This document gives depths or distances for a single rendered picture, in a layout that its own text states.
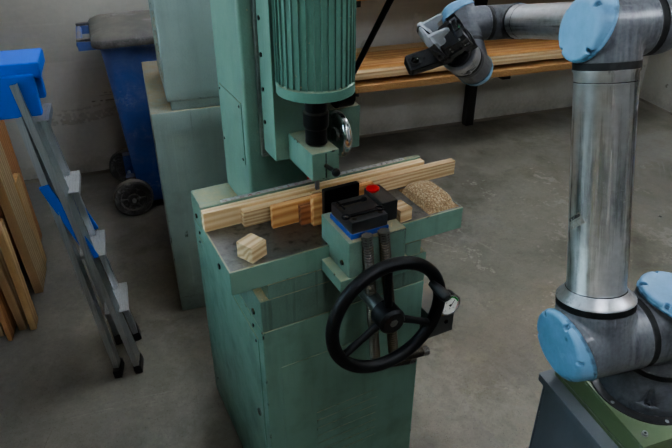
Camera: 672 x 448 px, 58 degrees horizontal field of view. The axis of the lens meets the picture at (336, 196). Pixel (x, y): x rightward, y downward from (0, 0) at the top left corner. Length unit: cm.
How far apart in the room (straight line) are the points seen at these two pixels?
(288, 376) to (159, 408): 84
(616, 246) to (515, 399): 117
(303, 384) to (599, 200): 83
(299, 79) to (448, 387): 138
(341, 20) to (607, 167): 57
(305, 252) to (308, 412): 49
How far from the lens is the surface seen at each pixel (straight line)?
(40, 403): 244
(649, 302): 137
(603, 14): 114
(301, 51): 126
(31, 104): 192
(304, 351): 151
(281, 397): 158
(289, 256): 132
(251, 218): 142
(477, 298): 270
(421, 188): 152
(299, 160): 144
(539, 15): 156
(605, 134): 117
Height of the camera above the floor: 165
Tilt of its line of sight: 29 degrees down
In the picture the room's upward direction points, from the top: straight up
